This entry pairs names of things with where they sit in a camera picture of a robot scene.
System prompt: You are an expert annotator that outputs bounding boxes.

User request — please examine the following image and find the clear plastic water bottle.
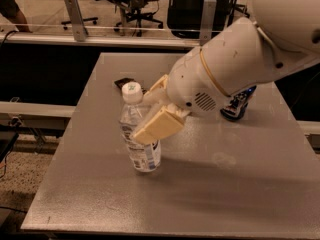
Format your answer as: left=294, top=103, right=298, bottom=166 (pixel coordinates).
left=119, top=82, right=161, bottom=173

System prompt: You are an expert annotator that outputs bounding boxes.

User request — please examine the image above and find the person leg in background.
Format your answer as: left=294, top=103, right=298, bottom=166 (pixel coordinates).
left=0, top=0, right=31, bottom=32

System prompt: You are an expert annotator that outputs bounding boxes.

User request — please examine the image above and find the grey metal rail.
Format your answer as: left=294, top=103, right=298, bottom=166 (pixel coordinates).
left=0, top=32, right=199, bottom=50

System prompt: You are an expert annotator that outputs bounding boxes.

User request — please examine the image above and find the black rxbar chocolate wrapper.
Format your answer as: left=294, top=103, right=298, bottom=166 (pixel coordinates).
left=114, top=78, right=147, bottom=94

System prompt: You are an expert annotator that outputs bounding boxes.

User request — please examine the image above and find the left metal bracket post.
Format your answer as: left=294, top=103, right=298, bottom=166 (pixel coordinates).
left=64, top=0, right=87, bottom=42

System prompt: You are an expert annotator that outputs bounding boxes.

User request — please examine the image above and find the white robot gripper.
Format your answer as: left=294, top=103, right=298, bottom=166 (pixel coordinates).
left=131, top=48, right=227, bottom=145

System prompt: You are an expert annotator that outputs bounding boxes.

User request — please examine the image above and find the blue pepsi soda can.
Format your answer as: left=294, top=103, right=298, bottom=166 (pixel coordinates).
left=220, top=86, right=256, bottom=121

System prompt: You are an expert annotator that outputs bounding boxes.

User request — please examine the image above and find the right metal bracket post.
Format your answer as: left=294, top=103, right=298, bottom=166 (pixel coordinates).
left=199, top=0, right=217, bottom=45

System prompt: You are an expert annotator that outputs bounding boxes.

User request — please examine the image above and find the metal bracket post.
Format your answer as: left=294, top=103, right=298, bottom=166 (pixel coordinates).
left=199, top=0, right=217, bottom=45
left=64, top=0, right=87, bottom=42

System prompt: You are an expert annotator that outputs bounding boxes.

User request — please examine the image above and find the black cable on floor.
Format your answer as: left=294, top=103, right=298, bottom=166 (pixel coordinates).
left=0, top=150, right=14, bottom=180

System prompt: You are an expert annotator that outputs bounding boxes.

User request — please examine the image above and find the black cabinet block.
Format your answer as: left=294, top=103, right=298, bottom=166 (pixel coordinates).
left=167, top=0, right=230, bottom=39

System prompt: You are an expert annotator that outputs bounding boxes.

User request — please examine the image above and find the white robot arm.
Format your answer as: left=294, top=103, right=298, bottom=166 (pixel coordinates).
left=132, top=0, right=320, bottom=144

